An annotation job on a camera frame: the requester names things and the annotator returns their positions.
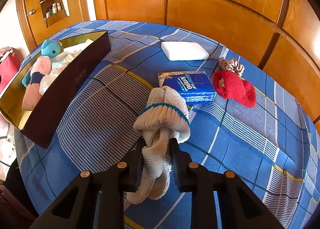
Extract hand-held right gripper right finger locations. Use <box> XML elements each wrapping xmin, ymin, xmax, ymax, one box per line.
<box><xmin>170</xmin><ymin>138</ymin><xmax>284</xmax><ymax>229</ymax></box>

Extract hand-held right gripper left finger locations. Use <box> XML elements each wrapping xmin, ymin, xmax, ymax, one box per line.
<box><xmin>29</xmin><ymin>137</ymin><xmax>146</xmax><ymax>229</ymax></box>

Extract cream knit sock pair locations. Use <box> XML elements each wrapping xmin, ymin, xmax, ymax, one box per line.
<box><xmin>126</xmin><ymin>86</ymin><xmax>191</xmax><ymax>205</ymax></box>

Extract blue tissue pack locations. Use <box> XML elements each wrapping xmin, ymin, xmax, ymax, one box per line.
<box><xmin>158</xmin><ymin>71</ymin><xmax>216</xmax><ymax>106</ymax></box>

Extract red fuzzy sock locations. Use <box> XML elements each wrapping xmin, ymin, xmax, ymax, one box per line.
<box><xmin>212</xmin><ymin>70</ymin><xmax>257</xmax><ymax>109</ymax></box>

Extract gold tin box maroon sides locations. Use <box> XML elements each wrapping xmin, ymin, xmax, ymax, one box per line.
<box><xmin>0</xmin><ymin>30</ymin><xmax>111</xmax><ymax>149</ymax></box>

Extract white foam block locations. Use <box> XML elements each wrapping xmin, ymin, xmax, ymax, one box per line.
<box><xmin>160</xmin><ymin>41</ymin><xmax>210</xmax><ymax>61</ymax></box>

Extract plastic-wrapped white fluffy cloth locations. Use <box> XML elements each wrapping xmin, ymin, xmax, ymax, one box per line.
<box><xmin>39</xmin><ymin>51</ymin><xmax>81</xmax><ymax>95</ymax></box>

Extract blue plush teddy pink outfit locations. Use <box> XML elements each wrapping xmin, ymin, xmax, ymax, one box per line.
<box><xmin>22</xmin><ymin>40</ymin><xmax>63</xmax><ymax>87</ymax></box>

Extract dark cloth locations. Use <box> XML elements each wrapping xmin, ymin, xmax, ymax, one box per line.
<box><xmin>0</xmin><ymin>158</ymin><xmax>39</xmax><ymax>229</ymax></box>

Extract white plastic bag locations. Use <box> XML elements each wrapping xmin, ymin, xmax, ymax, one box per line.
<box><xmin>0</xmin><ymin>119</ymin><xmax>17</xmax><ymax>170</ymax></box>

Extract red cloth bag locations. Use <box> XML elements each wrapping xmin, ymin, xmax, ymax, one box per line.
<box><xmin>0</xmin><ymin>47</ymin><xmax>21</xmax><ymax>94</ymax></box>

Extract wooden wardrobe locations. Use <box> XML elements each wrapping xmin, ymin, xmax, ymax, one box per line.
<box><xmin>94</xmin><ymin>0</ymin><xmax>320</xmax><ymax>130</ymax></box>

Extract wooden cabinet with niche shelves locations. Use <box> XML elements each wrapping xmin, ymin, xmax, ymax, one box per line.
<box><xmin>15</xmin><ymin>0</ymin><xmax>90</xmax><ymax>53</ymax></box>

